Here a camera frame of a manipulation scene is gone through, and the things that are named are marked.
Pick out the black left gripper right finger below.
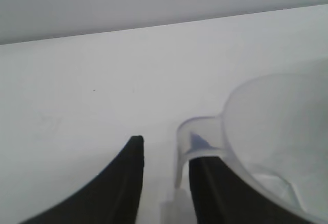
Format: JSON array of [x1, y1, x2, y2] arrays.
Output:
[[188, 156, 318, 224]]

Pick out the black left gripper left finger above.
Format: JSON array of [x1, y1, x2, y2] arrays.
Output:
[[17, 135, 145, 224]]

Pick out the clear plastic measuring cup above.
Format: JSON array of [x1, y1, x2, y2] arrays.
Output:
[[158, 59, 328, 224]]

